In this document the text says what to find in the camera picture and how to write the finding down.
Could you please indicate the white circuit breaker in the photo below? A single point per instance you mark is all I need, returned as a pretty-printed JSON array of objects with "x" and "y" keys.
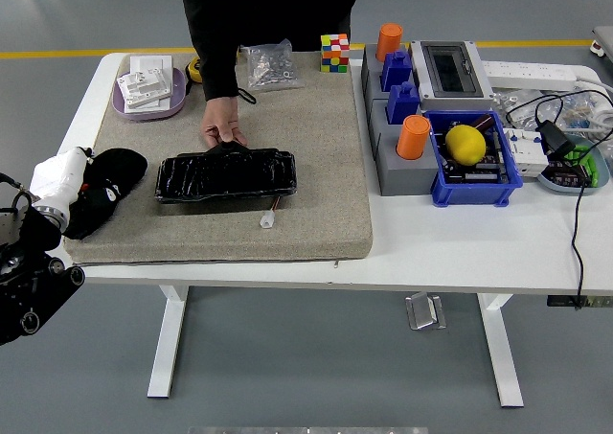
[{"x": 527, "y": 158}]

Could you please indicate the purple tray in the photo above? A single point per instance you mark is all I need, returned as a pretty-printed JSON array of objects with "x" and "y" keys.
[{"x": 178, "y": 94}]

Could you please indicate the grey electrical distribution box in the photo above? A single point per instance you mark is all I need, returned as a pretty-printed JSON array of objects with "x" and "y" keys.
[{"x": 450, "y": 75}]

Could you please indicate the white table leg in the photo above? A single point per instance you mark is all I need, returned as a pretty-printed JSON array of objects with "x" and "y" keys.
[
  {"x": 167, "y": 348},
  {"x": 503, "y": 357}
]

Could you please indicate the black power adapter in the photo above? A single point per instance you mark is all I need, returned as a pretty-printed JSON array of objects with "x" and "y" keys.
[{"x": 555, "y": 138}]

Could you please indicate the light blue dish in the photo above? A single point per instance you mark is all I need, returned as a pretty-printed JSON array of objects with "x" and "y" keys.
[{"x": 560, "y": 189}]

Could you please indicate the black rag with red tag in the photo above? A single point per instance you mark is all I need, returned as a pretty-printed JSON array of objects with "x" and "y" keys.
[{"x": 122, "y": 166}]

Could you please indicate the white metal block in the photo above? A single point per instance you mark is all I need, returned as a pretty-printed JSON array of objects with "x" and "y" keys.
[{"x": 143, "y": 89}]

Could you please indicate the blue plastic bin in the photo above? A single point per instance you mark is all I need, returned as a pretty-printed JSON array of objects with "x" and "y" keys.
[{"x": 474, "y": 192}]

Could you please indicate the orange cylinder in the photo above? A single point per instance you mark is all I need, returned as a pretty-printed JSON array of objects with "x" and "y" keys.
[
  {"x": 413, "y": 137},
  {"x": 389, "y": 41}
]

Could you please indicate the green plastic part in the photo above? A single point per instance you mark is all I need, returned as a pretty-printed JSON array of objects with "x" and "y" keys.
[{"x": 591, "y": 166}]

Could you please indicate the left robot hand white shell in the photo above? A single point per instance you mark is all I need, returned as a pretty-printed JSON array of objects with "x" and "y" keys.
[{"x": 57, "y": 175}]

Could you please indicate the white power strip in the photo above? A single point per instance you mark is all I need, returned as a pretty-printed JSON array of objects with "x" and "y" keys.
[{"x": 527, "y": 72}]

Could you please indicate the dark circuit board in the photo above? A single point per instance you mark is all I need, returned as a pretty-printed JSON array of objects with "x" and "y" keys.
[
  {"x": 479, "y": 173},
  {"x": 565, "y": 175}
]

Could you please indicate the yellow lemon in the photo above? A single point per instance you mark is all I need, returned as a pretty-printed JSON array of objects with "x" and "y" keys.
[{"x": 465, "y": 144}]

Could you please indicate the blue plastic block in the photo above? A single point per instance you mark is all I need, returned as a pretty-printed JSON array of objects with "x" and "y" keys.
[
  {"x": 403, "y": 106},
  {"x": 396, "y": 72}
]

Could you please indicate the black table control box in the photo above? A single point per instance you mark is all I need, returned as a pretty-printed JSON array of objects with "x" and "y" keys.
[{"x": 560, "y": 302}]

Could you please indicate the grey-brown mat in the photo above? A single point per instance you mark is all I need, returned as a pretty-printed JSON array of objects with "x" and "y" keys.
[{"x": 311, "y": 166}]

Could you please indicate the clear bags of small parts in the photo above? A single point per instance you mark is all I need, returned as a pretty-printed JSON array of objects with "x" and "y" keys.
[{"x": 574, "y": 106}]

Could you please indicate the clear bag of nuts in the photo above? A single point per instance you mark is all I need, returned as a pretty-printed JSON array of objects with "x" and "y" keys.
[{"x": 273, "y": 67}]

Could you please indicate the person's right hand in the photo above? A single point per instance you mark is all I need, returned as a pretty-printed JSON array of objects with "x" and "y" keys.
[{"x": 220, "y": 118}]

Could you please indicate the brown cylinder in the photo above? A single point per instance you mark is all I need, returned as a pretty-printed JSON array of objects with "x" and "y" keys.
[{"x": 484, "y": 121}]

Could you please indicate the yellow tape measure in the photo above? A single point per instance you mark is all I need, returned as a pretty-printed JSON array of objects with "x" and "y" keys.
[{"x": 193, "y": 69}]

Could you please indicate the colourful puzzle cube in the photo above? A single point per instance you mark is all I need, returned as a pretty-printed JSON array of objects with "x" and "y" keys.
[{"x": 335, "y": 53}]

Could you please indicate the metal bracket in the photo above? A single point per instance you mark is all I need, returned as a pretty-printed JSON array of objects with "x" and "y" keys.
[{"x": 424, "y": 312}]

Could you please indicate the person's right forearm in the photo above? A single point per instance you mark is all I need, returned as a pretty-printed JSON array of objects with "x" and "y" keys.
[{"x": 218, "y": 75}]

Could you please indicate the person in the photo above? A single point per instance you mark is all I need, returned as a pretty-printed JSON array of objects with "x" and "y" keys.
[{"x": 287, "y": 7}]

